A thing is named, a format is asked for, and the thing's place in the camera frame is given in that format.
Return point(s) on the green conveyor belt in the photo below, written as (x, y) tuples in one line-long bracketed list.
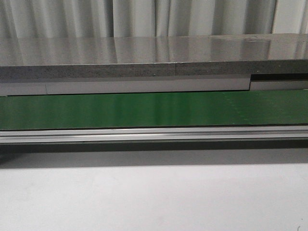
[(166, 109)]

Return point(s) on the grey stone countertop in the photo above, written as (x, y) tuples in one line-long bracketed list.
[(62, 59)]

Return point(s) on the grey panel under countertop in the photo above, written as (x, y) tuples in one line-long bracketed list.
[(155, 84)]

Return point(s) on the white pleated curtain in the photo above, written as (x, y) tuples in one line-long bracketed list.
[(149, 18)]

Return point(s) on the aluminium conveyor side rail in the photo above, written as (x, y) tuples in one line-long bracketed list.
[(154, 134)]

